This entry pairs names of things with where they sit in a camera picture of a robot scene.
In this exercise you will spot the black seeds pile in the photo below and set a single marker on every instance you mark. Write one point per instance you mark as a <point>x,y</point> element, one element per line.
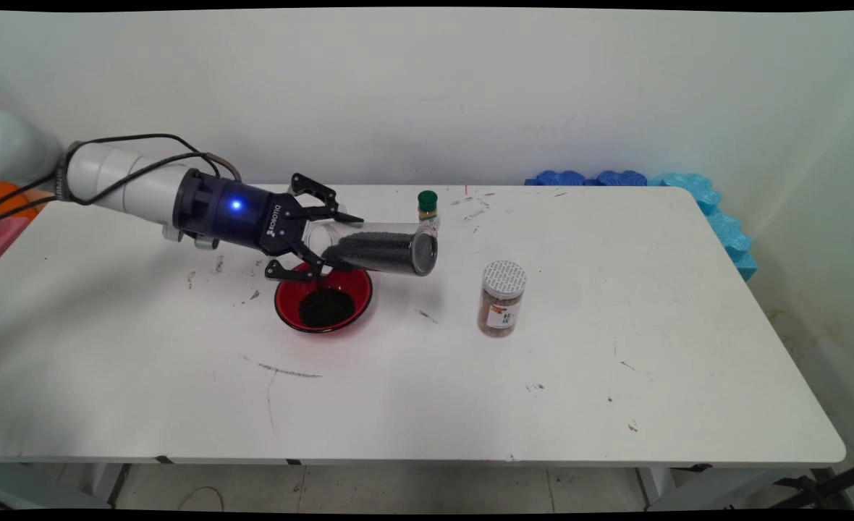
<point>326,307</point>

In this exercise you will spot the grey table leg frame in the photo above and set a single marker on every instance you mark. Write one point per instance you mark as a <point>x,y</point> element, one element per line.
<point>29,486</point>

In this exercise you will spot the clear jar with black seeds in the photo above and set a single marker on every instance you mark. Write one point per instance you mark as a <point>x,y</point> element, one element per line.
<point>391,253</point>

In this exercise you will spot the white table leg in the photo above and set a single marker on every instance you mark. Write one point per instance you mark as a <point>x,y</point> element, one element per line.
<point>657,486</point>

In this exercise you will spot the pink object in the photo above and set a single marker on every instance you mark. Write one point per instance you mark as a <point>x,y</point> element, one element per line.
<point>3,239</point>

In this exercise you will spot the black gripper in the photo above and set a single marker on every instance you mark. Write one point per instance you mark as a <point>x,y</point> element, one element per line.
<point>239,213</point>

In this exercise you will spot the black tripod stand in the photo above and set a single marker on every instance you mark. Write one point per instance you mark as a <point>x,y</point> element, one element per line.
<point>825,483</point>

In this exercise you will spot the white wrist camera with mount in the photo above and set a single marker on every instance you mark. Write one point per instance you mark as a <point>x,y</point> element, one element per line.
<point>172,234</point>

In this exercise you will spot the red bowl with black rim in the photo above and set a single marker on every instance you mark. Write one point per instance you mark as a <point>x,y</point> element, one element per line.
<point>289,298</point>

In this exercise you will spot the light blue foam block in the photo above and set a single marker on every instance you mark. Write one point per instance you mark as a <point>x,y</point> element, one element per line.
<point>687,188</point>
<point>734,242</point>

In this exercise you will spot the brown-filled jar with patterned lid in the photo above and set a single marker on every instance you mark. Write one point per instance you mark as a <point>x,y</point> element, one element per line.
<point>501,304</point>

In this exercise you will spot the small green-capped spice bottle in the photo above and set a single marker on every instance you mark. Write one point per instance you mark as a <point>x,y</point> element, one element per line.
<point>428,202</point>

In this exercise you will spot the orange object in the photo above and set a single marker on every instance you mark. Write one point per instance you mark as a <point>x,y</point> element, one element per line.
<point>7,199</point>

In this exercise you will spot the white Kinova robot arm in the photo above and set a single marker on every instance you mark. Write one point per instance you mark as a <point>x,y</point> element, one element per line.
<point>123,181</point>

